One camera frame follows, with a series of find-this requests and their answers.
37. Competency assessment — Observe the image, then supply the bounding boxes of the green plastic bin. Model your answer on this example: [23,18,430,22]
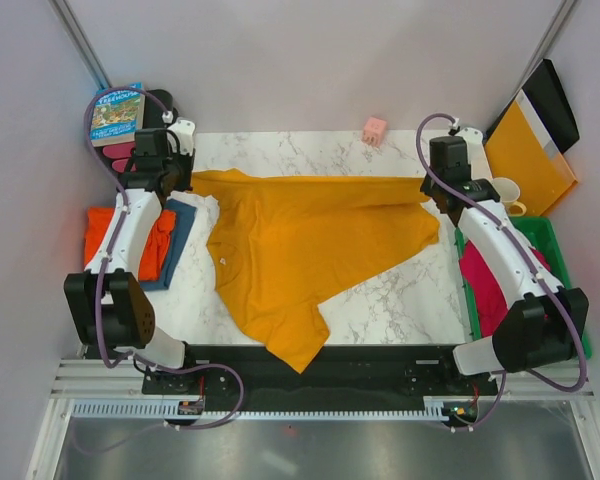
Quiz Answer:
[454,217,572,341]

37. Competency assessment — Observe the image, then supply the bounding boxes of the white slotted cable duct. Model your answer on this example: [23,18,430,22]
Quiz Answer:
[70,398,458,422]

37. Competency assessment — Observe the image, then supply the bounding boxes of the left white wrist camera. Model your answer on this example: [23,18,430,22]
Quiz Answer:
[162,111,196,155]

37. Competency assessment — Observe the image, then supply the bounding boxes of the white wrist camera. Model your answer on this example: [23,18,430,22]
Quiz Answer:
[162,111,196,155]
[451,119,492,180]

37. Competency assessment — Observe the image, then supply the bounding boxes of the orange envelope folder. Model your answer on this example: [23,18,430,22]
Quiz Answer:
[485,91,578,216]

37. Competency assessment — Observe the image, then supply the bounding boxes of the black white folder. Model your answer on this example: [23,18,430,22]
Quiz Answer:
[521,58,580,158]

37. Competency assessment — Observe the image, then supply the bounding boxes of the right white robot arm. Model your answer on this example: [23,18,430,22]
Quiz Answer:
[421,136,589,394]

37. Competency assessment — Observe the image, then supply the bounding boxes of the magenta t shirt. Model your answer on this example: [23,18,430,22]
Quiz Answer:
[459,239,551,340]

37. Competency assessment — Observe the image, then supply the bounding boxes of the black pink drawer organizer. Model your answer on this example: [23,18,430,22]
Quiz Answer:
[97,89,179,174]

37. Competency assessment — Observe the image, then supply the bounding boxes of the blue treehouse book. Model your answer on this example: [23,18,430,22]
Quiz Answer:
[90,90,145,148]

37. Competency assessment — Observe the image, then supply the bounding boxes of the pale yellow mug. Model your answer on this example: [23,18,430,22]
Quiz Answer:
[492,177,527,217]

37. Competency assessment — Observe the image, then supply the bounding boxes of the mustard yellow t shirt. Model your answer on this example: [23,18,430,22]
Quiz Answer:
[191,169,439,373]

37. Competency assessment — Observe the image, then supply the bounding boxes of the blue folded t shirt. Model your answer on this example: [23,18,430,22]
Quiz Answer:
[139,199,197,291]

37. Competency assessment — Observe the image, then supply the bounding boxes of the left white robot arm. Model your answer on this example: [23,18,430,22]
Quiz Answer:
[64,118,200,393]

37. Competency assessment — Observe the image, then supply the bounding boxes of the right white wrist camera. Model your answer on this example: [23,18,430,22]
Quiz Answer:
[451,119,492,180]

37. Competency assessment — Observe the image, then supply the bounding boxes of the orange folded t shirt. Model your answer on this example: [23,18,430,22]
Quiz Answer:
[84,207,177,282]

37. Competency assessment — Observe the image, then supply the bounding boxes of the pink cube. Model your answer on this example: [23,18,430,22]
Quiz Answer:
[362,116,387,148]

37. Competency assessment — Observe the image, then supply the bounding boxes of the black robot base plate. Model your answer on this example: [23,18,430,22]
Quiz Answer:
[142,345,497,411]

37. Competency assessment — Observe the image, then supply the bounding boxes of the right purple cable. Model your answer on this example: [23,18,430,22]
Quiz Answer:
[415,113,592,394]

